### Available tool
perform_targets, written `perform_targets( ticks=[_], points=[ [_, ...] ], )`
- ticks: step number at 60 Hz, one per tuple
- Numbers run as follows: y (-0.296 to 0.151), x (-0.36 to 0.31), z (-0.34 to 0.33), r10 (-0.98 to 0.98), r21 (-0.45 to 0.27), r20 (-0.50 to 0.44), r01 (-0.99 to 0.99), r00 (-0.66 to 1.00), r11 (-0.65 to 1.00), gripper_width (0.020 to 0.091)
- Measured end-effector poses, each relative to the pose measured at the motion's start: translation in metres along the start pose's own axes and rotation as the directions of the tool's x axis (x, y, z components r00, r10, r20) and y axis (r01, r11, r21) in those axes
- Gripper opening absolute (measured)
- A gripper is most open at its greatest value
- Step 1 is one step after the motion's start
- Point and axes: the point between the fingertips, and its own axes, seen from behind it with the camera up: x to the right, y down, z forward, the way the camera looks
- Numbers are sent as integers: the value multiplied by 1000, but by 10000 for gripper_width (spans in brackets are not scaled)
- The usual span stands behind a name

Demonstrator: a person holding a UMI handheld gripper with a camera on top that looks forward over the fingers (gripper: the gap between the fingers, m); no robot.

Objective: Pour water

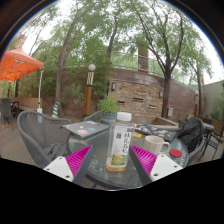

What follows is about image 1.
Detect clear bottle with white cap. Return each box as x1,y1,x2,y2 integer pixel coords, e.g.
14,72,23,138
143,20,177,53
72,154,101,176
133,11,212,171
105,111,135,173

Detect black metal chair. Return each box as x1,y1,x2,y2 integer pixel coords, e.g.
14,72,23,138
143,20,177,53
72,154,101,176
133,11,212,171
199,122,224,163

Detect white ribbed mug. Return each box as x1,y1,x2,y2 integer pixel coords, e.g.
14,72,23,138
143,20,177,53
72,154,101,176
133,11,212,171
143,134,171,156

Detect green plant in blue pot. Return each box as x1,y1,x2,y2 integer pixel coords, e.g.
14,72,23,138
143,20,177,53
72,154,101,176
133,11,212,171
96,95,121,125

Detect flat round red coaster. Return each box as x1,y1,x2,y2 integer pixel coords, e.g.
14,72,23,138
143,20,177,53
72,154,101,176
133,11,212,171
168,148,184,159

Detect lamp post with round globe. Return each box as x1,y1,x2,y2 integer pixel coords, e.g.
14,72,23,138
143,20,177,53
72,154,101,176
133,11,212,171
82,63,97,118

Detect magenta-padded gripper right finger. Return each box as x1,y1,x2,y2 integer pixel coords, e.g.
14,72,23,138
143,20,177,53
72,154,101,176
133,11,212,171
128,144,184,187

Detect orange canopy tent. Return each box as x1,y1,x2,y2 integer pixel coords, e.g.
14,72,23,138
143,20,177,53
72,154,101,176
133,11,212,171
0,44,45,114

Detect dark laptop with stickers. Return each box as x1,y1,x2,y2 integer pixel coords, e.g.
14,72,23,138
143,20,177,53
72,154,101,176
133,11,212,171
134,123,178,143

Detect grey laptop with stickers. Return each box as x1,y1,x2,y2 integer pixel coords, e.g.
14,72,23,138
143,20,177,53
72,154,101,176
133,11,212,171
61,120,110,140

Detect blue and yellow striped cone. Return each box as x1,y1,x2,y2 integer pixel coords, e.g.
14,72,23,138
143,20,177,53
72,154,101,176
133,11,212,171
51,101,60,119

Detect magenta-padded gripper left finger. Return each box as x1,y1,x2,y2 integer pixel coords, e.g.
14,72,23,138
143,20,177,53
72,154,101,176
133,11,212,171
43,144,95,187

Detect group of dark patio chairs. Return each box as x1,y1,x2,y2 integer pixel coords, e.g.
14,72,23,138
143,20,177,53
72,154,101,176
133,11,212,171
0,98,21,127

